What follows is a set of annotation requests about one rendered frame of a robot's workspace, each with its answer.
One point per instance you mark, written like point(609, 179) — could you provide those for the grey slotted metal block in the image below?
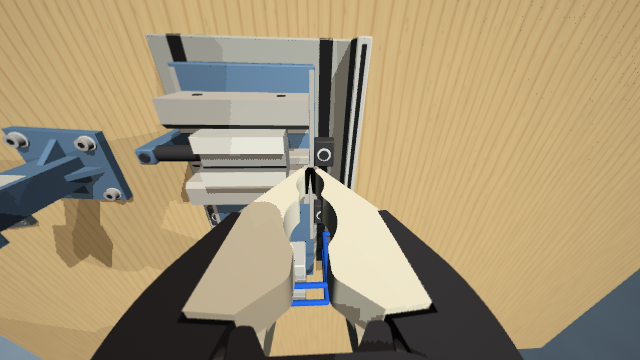
point(242, 157)

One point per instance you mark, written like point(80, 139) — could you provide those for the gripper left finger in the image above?
point(241, 273)

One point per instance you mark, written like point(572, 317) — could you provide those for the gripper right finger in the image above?
point(377, 269)

